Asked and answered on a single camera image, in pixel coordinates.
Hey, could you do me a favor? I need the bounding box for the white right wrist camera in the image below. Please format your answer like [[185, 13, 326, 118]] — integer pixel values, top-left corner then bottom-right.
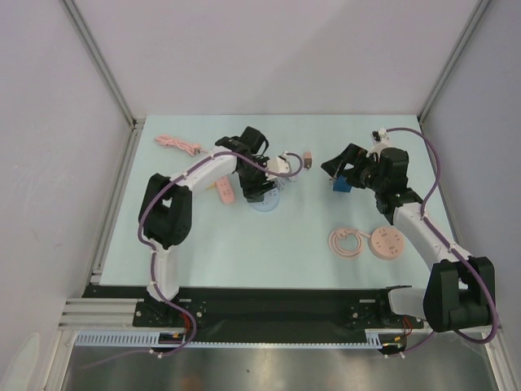
[[367, 128, 392, 157]]

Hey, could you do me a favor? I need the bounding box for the brown plug adapter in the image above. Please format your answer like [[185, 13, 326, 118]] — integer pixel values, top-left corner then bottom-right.
[[303, 152, 313, 169]]

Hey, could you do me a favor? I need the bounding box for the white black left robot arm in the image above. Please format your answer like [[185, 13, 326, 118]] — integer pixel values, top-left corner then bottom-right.
[[138, 126, 275, 326]]

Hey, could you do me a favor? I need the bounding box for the pink power strip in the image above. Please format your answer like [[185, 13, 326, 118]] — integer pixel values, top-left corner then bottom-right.
[[216, 176, 235, 204]]

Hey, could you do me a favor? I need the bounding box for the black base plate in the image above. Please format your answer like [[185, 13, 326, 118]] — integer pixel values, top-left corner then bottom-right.
[[82, 285, 423, 342]]

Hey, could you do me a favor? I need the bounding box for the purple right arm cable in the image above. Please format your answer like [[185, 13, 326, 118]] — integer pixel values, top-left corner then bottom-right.
[[384, 126, 501, 359]]

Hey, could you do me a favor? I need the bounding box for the pink round socket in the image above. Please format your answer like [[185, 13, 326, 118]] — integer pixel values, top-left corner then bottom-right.
[[369, 226, 405, 261]]

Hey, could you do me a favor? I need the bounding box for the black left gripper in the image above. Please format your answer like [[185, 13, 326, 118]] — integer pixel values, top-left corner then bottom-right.
[[237, 157, 275, 201]]

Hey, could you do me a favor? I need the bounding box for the aluminium frame rail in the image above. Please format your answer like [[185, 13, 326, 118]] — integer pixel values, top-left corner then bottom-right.
[[58, 298, 138, 331]]

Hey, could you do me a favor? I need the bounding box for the pink bundled strip cable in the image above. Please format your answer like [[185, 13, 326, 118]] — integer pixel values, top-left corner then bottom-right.
[[154, 134, 212, 157]]

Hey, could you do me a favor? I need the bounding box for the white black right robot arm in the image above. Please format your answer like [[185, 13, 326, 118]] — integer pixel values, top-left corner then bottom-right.
[[321, 144, 499, 343]]

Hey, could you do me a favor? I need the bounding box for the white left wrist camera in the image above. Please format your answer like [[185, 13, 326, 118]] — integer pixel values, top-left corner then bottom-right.
[[266, 156, 294, 181]]

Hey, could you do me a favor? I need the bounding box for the blue cube socket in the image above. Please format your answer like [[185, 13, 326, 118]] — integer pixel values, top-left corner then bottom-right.
[[332, 176, 352, 193]]

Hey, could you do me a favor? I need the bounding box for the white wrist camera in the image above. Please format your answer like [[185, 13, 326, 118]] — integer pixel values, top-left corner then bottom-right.
[[266, 156, 294, 181], [367, 128, 392, 157]]

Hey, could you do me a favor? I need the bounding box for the light blue round socket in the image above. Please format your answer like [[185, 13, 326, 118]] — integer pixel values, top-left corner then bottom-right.
[[249, 184, 281, 213]]

